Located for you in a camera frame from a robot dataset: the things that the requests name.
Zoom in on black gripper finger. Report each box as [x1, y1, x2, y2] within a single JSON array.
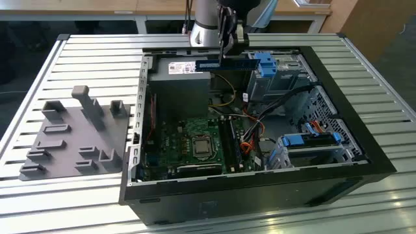
[[227, 19, 249, 58], [217, 6, 233, 68]]

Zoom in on blue disk carrier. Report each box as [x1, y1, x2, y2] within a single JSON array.
[[280, 133, 340, 148], [255, 52, 277, 78]]

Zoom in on grey power supply unit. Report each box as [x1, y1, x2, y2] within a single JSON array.
[[148, 58, 212, 118]]

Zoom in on wooden cabinet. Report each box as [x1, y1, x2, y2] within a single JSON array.
[[320, 0, 416, 63]]

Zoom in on green motherboard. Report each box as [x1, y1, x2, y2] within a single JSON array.
[[141, 92, 261, 181]]

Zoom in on silver CPU in socket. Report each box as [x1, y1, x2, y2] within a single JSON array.
[[191, 135, 216, 159]]

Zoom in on black graphics card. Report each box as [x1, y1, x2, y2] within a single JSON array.
[[177, 162, 224, 178]]

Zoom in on grey plastic parts rack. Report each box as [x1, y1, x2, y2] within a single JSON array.
[[19, 85, 131, 181]]

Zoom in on black open PC case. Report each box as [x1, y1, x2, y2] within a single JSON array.
[[119, 45, 397, 219]]

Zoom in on thin dark arm cable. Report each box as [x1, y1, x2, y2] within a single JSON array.
[[181, 0, 192, 35]]

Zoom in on yellow wire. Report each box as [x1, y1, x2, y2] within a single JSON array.
[[209, 74, 237, 107]]

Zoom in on black cable bundle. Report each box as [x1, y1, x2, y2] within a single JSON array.
[[241, 84, 323, 137]]

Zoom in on wooden desk white frame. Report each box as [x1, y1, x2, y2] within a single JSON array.
[[0, 0, 333, 34]]

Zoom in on orange and blue data cables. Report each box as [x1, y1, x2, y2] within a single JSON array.
[[304, 120, 329, 135]]

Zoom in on orange wire bundle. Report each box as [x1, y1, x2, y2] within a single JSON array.
[[239, 142, 260, 156]]

